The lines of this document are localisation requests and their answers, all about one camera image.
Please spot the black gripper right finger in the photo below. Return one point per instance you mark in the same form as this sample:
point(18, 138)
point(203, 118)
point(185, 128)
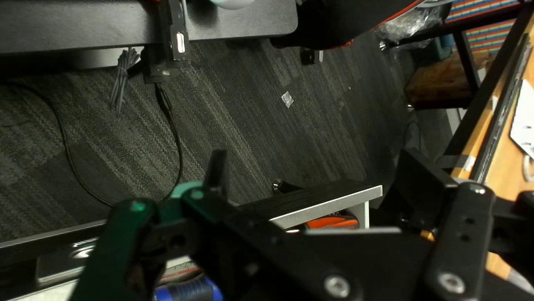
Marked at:
point(464, 240)

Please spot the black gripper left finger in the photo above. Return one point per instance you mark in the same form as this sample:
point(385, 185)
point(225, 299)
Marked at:
point(243, 240)

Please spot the silver workbench drawer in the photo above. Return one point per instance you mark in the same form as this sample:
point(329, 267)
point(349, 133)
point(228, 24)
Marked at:
point(327, 208)

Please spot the silver workbench with wooden top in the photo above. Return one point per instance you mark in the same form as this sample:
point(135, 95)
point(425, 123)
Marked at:
point(505, 168)

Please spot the green clamp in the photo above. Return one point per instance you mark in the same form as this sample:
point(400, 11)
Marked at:
point(118, 252)

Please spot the white paper sheet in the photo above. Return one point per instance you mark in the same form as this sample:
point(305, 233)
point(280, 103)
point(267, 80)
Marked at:
point(525, 120)

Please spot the black metal bar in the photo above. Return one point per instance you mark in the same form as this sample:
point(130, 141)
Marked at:
point(500, 110)

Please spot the small white floor tag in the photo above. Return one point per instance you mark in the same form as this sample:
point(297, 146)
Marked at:
point(287, 100)

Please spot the brown wooden crate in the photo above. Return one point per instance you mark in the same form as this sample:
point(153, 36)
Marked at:
point(439, 78)

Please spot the black desk leg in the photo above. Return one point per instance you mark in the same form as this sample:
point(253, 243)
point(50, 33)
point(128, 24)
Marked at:
point(172, 34)

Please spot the clear plastic bag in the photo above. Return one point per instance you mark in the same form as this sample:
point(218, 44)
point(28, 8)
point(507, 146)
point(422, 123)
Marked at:
point(417, 19)

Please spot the black padded seat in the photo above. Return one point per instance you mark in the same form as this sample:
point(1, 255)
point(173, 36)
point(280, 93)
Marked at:
point(334, 23)

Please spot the dark grey desk top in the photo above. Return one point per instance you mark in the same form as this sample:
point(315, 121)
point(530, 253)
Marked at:
point(72, 26)

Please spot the grey metal rail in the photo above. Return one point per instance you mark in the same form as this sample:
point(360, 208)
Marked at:
point(50, 240)

